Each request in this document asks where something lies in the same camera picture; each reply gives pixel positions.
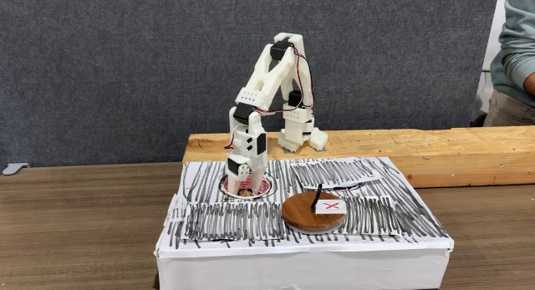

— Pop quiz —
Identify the red white black arm cable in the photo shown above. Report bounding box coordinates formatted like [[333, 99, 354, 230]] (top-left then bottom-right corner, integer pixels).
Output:
[[223, 46, 315, 150]]

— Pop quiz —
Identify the white card red cross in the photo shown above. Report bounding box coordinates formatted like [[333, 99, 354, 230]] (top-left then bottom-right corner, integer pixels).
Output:
[[313, 199, 348, 216]]

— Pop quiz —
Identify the round wooden disc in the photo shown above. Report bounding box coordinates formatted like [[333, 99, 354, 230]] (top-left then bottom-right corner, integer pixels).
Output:
[[281, 191, 348, 234]]

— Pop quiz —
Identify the person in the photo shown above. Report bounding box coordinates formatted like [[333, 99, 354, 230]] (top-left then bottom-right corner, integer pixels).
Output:
[[483, 0, 535, 128]]

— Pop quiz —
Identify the white paper-wrapped box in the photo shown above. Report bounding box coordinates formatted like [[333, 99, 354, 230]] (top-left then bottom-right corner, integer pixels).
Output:
[[153, 155, 455, 290]]

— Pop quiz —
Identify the grey plastic clip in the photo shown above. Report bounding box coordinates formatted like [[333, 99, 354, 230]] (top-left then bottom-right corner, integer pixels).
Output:
[[2, 161, 31, 176]]

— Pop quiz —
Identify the black stick handle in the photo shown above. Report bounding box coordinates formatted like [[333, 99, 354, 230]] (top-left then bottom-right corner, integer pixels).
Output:
[[310, 183, 324, 211]]

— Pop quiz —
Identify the light wooden beam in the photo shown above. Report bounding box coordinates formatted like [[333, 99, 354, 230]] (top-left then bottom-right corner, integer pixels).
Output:
[[182, 125, 535, 190]]

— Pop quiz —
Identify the scribbled paper sheet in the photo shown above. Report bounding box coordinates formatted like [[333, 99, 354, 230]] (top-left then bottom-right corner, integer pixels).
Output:
[[182, 201, 287, 242], [341, 194, 401, 237], [289, 157, 382, 190]]

